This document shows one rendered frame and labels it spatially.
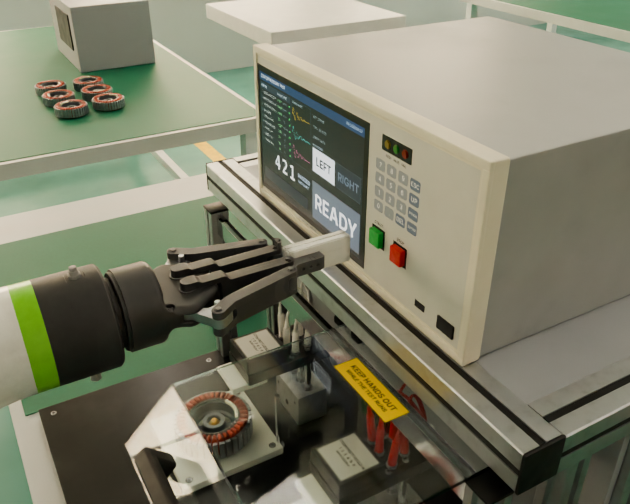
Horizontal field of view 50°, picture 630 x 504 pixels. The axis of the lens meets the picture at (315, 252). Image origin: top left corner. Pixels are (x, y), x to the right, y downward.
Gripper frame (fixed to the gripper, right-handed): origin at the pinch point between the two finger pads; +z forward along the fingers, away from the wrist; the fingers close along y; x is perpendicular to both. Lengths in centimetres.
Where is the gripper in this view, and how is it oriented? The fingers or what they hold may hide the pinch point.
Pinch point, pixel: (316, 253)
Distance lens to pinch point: 67.2
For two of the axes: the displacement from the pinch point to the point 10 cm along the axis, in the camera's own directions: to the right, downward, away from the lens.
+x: 0.0, -8.6, -5.1
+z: 8.7, -2.5, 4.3
